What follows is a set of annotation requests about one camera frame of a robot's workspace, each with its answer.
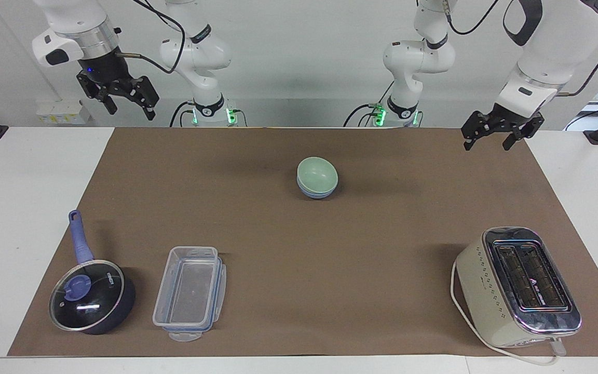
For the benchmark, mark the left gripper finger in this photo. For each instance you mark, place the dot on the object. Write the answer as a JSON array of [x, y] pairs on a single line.
[[522, 131], [478, 129]]

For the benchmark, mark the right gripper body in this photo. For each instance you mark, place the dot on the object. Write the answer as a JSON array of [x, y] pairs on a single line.
[[104, 66]]

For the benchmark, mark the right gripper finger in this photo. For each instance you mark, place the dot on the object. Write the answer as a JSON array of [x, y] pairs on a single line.
[[110, 104], [147, 96]]

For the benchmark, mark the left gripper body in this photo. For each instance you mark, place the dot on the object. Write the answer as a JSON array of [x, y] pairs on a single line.
[[512, 117]]

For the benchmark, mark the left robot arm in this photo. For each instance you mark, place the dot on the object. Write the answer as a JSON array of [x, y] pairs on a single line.
[[553, 47]]

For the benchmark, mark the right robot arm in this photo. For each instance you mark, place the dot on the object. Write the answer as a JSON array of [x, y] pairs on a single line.
[[200, 52]]

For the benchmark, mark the green bowl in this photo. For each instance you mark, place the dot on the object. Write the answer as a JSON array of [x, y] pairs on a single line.
[[317, 174]]

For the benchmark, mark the blue bowl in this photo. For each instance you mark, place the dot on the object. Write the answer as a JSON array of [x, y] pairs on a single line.
[[317, 195]]

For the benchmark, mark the cream toaster chrome top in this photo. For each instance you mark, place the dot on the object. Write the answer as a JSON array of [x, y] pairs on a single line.
[[491, 291]]

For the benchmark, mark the glass pan lid purple knob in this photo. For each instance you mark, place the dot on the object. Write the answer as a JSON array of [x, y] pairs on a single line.
[[83, 298]]

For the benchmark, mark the clear plastic food container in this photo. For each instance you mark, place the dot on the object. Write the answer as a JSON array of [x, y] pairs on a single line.
[[190, 293]]

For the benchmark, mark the white wall socket box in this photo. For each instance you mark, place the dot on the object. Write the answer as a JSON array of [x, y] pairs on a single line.
[[63, 113]]

